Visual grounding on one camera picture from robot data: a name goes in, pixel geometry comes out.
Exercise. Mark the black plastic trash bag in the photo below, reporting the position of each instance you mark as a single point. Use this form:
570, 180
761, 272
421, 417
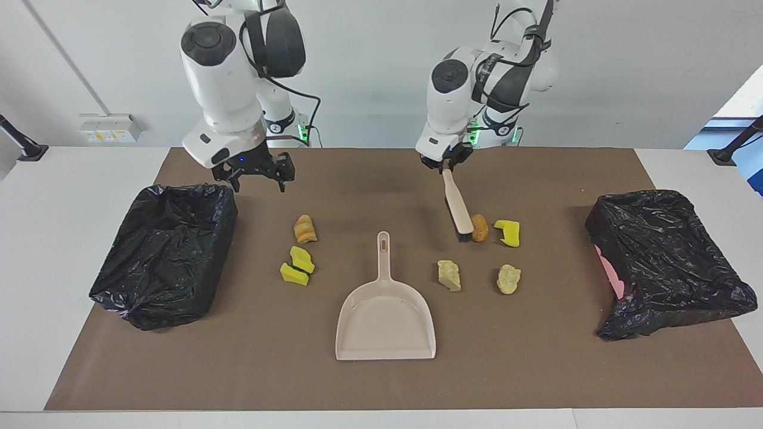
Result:
667, 256
161, 256

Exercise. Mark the brown table mat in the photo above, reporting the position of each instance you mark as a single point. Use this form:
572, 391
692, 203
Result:
381, 387

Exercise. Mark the black camera stand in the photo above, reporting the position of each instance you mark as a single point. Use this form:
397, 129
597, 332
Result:
722, 156
33, 152

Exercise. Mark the rounded pale scrap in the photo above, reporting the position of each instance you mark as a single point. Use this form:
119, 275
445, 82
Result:
508, 280

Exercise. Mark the angular pale scrap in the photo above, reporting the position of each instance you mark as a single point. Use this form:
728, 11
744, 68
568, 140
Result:
449, 276

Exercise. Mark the beige hand brush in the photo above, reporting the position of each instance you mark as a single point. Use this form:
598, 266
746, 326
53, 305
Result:
456, 202

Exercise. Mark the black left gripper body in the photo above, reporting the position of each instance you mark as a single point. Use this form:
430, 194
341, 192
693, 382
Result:
462, 152

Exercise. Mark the striped orange bread piece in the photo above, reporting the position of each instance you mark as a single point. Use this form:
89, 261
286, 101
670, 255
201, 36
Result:
304, 230

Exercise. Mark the brown oval bread piece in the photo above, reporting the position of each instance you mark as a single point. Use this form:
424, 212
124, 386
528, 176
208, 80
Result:
480, 229

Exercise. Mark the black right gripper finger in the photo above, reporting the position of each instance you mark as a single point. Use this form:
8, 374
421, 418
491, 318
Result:
287, 170
233, 180

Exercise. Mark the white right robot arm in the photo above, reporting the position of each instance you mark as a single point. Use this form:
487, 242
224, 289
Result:
220, 89

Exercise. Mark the white wall conduit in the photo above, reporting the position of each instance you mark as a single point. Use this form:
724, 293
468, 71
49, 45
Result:
61, 50

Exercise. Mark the beige plastic dustpan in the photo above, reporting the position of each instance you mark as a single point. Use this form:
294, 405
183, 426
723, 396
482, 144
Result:
384, 322

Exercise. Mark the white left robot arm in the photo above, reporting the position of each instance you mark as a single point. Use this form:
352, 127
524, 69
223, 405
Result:
447, 101

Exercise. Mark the white wall socket box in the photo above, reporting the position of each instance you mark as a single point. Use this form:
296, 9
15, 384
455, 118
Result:
110, 128

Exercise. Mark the notched yellow sponge piece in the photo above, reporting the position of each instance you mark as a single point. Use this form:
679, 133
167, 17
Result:
509, 233

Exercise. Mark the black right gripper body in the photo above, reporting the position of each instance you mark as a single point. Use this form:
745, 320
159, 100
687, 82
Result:
253, 164

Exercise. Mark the pink plastic bin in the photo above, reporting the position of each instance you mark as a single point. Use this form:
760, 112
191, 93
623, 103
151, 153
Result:
613, 277

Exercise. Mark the yellow green sponge piece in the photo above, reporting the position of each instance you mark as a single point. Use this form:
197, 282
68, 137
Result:
293, 274

